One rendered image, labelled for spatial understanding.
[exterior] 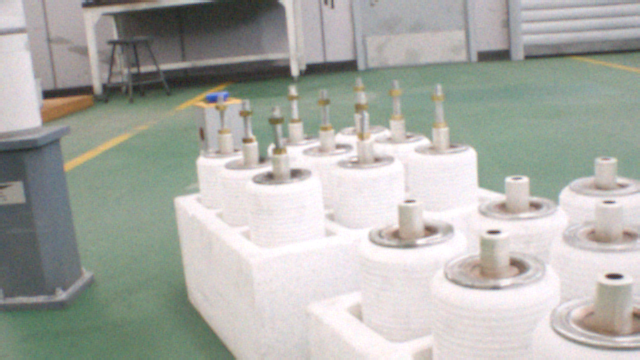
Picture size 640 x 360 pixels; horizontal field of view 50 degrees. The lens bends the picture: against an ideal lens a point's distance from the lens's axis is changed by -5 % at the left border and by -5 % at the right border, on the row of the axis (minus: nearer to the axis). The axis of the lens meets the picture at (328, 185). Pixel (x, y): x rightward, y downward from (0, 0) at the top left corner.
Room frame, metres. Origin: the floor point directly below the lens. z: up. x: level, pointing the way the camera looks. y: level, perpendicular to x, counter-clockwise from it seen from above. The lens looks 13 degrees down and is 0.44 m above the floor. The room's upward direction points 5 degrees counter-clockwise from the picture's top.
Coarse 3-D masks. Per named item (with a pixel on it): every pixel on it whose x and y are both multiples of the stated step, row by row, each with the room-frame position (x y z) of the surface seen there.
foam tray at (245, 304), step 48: (480, 192) 1.00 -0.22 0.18; (192, 240) 1.05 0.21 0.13; (240, 240) 0.87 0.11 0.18; (336, 240) 0.83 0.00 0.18; (192, 288) 1.10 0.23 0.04; (240, 288) 0.83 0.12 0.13; (288, 288) 0.80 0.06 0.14; (336, 288) 0.82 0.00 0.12; (240, 336) 0.86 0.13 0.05; (288, 336) 0.80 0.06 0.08
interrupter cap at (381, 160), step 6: (354, 156) 0.96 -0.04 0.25; (378, 156) 0.95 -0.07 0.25; (384, 156) 0.95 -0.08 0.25; (390, 156) 0.94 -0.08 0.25; (342, 162) 0.93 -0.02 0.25; (348, 162) 0.93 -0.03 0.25; (354, 162) 0.94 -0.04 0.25; (378, 162) 0.91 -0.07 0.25; (384, 162) 0.91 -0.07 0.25; (390, 162) 0.91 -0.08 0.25; (348, 168) 0.90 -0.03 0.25; (354, 168) 0.90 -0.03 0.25; (360, 168) 0.89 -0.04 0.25; (366, 168) 0.89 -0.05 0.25; (372, 168) 0.89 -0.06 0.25
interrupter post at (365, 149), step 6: (360, 144) 0.92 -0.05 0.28; (366, 144) 0.92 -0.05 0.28; (372, 144) 0.93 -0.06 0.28; (360, 150) 0.92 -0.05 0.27; (366, 150) 0.92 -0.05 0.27; (372, 150) 0.93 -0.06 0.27; (360, 156) 0.92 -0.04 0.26; (366, 156) 0.92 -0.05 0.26; (372, 156) 0.92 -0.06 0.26; (360, 162) 0.92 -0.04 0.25; (366, 162) 0.92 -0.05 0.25; (372, 162) 0.92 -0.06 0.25
